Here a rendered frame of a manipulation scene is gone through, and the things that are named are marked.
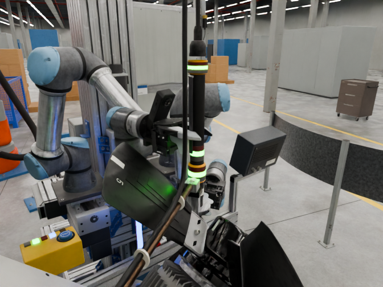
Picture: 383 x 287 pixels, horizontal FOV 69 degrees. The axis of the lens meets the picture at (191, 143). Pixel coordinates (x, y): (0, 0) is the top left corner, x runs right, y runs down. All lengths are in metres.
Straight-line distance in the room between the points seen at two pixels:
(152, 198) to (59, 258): 0.49
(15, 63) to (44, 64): 7.51
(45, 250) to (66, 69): 0.57
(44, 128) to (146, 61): 1.62
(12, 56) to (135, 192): 8.04
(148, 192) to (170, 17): 2.29
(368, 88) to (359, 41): 3.72
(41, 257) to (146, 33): 2.04
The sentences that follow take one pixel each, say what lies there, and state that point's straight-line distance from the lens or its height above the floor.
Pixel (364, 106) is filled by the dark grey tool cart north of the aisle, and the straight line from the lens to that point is 7.54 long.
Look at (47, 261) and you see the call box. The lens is 1.00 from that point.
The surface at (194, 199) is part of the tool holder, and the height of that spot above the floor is 1.31.
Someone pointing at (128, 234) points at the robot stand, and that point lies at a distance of 1.56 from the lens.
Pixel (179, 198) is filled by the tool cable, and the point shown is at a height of 1.37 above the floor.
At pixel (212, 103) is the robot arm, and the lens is 1.10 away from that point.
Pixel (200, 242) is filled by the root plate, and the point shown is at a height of 1.23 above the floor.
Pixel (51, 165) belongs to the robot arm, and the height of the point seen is 1.21.
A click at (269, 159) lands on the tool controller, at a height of 1.10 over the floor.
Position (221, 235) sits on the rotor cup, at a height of 1.25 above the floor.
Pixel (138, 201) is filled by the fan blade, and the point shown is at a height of 1.37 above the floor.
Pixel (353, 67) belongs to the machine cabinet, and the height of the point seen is 0.99.
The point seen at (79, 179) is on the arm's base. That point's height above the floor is 1.10.
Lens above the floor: 1.65
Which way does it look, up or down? 19 degrees down
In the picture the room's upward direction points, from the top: straight up
